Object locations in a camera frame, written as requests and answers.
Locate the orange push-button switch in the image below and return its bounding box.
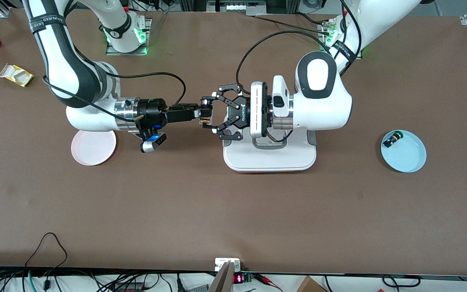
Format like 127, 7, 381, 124
199, 97, 215, 127

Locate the white lidded container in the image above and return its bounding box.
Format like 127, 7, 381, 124
222, 129, 317, 173

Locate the pink plate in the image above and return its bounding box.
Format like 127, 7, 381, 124
71, 129, 117, 166

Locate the white power strip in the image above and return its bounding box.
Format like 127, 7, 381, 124
207, 0, 266, 13

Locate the yellow snack box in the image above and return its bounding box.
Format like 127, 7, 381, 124
0, 64, 35, 88

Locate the brown cardboard piece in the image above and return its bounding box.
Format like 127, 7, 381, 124
296, 276, 328, 292

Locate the light blue plate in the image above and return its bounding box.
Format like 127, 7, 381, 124
381, 130, 427, 173

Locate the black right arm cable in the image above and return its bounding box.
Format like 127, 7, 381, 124
41, 72, 186, 122

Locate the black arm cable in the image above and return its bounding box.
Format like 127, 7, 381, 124
41, 72, 186, 122
236, 0, 362, 97

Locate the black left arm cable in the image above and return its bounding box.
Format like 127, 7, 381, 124
236, 0, 362, 97

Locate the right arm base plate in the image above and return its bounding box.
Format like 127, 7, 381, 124
105, 18, 152, 56

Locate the black cable across table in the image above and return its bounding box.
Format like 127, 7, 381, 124
253, 13, 332, 36

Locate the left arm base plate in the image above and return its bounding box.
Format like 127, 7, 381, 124
318, 21, 339, 51

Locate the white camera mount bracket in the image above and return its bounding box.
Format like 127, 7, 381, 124
214, 258, 241, 273

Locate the green push-button switch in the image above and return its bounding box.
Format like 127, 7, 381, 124
383, 132, 404, 148

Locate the black looped cable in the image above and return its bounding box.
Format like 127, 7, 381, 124
25, 232, 68, 270

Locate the black coiled cable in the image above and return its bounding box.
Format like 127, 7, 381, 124
381, 275, 421, 289

